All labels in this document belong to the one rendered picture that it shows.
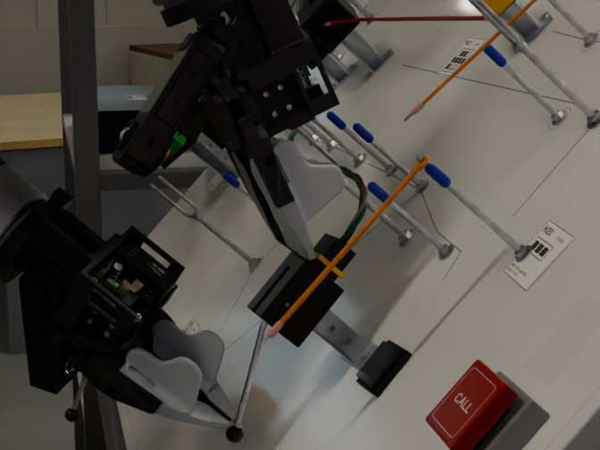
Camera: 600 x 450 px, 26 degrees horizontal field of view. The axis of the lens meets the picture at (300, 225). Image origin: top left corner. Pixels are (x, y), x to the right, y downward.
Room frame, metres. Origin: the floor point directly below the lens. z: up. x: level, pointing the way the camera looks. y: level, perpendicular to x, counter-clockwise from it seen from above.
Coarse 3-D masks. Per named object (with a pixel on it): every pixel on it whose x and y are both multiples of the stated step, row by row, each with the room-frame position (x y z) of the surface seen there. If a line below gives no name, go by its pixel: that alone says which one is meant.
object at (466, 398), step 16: (480, 368) 0.74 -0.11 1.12; (464, 384) 0.74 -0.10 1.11; (480, 384) 0.73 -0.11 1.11; (496, 384) 0.72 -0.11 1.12; (448, 400) 0.74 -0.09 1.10; (464, 400) 0.73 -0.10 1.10; (480, 400) 0.72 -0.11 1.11; (496, 400) 0.71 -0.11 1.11; (512, 400) 0.71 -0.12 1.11; (432, 416) 0.74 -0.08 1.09; (448, 416) 0.73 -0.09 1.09; (464, 416) 0.72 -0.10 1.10; (480, 416) 0.71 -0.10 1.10; (496, 416) 0.71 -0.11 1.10; (448, 432) 0.72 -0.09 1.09; (464, 432) 0.70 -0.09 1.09; (480, 432) 0.71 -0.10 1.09; (464, 448) 0.70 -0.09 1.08
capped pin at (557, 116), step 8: (488, 48) 1.00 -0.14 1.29; (488, 56) 1.00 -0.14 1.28; (496, 56) 1.00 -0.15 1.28; (504, 64) 1.00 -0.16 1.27; (512, 72) 1.00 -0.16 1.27; (520, 80) 1.00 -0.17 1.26; (528, 88) 1.01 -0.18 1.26; (536, 96) 1.01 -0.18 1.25; (544, 104) 1.01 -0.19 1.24; (552, 112) 1.01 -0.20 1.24; (560, 112) 1.01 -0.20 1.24; (560, 120) 1.01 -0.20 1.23
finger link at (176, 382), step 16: (128, 352) 0.93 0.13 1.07; (144, 352) 0.92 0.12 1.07; (128, 368) 0.93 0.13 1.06; (144, 368) 0.92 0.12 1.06; (160, 368) 0.92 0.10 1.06; (176, 368) 0.91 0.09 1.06; (192, 368) 0.90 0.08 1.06; (144, 384) 0.92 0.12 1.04; (160, 384) 0.92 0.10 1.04; (176, 384) 0.92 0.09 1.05; (192, 384) 0.91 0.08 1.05; (176, 400) 0.92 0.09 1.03; (192, 400) 0.92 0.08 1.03; (176, 416) 0.92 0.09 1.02; (192, 416) 0.92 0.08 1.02; (208, 416) 0.93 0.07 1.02; (224, 416) 0.93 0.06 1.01
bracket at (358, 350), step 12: (324, 324) 0.96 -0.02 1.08; (336, 324) 0.96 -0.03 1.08; (324, 336) 0.96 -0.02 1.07; (336, 336) 0.96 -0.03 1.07; (348, 336) 0.96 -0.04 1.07; (360, 336) 0.97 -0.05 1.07; (336, 348) 0.96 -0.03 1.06; (348, 348) 0.96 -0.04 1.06; (360, 348) 0.96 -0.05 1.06; (372, 348) 0.96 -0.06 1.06; (348, 360) 0.97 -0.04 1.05; (360, 360) 0.96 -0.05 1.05
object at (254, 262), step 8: (160, 176) 1.31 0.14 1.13; (152, 184) 1.31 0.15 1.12; (168, 184) 1.31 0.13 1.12; (160, 192) 1.32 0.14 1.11; (176, 192) 1.31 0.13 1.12; (168, 200) 1.32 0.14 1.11; (184, 200) 1.31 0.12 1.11; (176, 208) 1.32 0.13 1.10; (192, 216) 1.32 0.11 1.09; (200, 216) 1.32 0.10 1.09; (208, 224) 1.32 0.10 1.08; (216, 232) 1.32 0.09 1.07; (224, 240) 1.32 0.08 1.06; (232, 248) 1.33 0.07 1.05; (248, 256) 1.33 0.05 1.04; (248, 264) 1.33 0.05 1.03; (256, 264) 1.33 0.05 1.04
